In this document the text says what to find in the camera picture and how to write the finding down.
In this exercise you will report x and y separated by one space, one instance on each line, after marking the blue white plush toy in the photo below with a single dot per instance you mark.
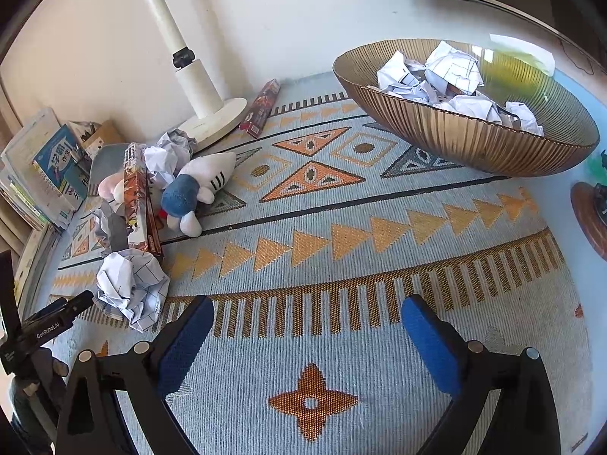
180 194

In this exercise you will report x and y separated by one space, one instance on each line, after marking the cardboard box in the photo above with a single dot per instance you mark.
106 135

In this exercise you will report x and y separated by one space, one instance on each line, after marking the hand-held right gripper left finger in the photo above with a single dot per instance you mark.
182 341

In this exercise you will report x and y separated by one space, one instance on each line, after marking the white fan stand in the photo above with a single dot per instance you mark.
189 80

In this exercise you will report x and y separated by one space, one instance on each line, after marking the green white picture book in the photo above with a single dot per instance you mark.
33 256

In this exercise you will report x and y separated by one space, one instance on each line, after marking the long red box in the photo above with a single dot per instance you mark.
137 199
260 106

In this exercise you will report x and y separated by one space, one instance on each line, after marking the round wooden stand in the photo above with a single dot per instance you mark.
585 218

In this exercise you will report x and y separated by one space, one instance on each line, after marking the beige curtain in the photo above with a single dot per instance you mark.
12 227

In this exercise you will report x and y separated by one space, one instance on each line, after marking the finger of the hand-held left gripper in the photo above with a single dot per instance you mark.
76 305

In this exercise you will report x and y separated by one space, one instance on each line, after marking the stack of books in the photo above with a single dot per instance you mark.
28 151

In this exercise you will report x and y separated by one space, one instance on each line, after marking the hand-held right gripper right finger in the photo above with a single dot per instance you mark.
434 346

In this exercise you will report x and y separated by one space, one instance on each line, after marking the green plastic toy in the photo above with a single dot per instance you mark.
598 168

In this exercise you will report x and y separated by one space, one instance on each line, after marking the blue patterned rug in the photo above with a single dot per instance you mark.
379 284

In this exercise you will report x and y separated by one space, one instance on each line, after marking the gold ribbed bowl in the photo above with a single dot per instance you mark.
474 142

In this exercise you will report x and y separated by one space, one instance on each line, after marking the grey cloth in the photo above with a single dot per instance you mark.
114 227

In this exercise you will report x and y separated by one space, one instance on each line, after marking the pink plush toy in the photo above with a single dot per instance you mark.
111 187

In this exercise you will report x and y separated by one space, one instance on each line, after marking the person's left hand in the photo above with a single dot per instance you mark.
40 388

